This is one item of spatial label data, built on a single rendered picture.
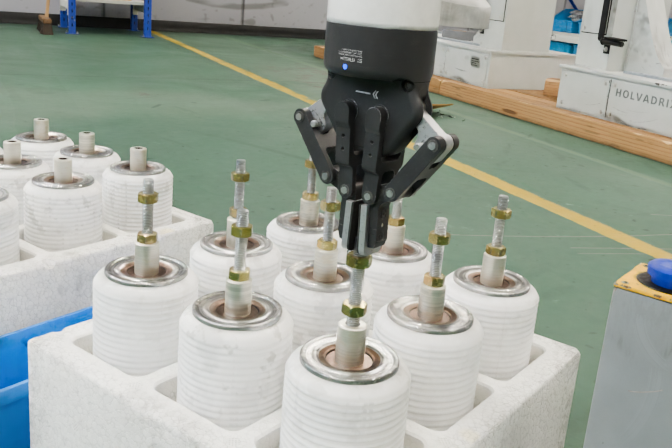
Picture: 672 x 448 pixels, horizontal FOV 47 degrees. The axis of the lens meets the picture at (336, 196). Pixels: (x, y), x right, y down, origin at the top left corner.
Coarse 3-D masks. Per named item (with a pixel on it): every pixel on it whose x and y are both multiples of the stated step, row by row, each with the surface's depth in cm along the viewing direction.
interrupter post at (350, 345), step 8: (344, 320) 58; (360, 320) 58; (344, 328) 57; (352, 328) 57; (360, 328) 57; (344, 336) 57; (352, 336) 57; (360, 336) 57; (336, 344) 58; (344, 344) 57; (352, 344) 57; (360, 344) 57; (336, 352) 58; (344, 352) 57; (352, 352) 57; (360, 352) 57; (336, 360) 58; (344, 360) 57; (352, 360) 57; (360, 360) 58
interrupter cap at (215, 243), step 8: (216, 232) 83; (224, 232) 84; (200, 240) 81; (208, 240) 81; (216, 240) 81; (224, 240) 82; (248, 240) 83; (256, 240) 82; (264, 240) 83; (208, 248) 78; (216, 248) 79; (224, 248) 79; (232, 248) 80; (248, 248) 80; (256, 248) 80; (264, 248) 80; (224, 256) 78; (232, 256) 78; (248, 256) 78
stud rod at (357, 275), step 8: (360, 256) 56; (352, 272) 56; (360, 272) 56; (352, 280) 56; (360, 280) 56; (352, 288) 57; (360, 288) 57; (352, 296) 57; (360, 296) 57; (352, 304) 57; (360, 304) 57; (352, 320) 57
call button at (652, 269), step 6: (660, 258) 63; (648, 264) 62; (654, 264) 62; (660, 264) 62; (666, 264) 62; (648, 270) 62; (654, 270) 61; (660, 270) 61; (666, 270) 60; (654, 276) 61; (660, 276) 60; (666, 276) 60; (654, 282) 62; (660, 282) 61; (666, 282) 61; (666, 288) 61
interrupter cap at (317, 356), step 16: (320, 336) 61; (336, 336) 61; (304, 352) 58; (320, 352) 59; (368, 352) 60; (384, 352) 60; (320, 368) 56; (336, 368) 57; (352, 368) 57; (368, 368) 57; (384, 368) 57; (352, 384) 55; (368, 384) 55
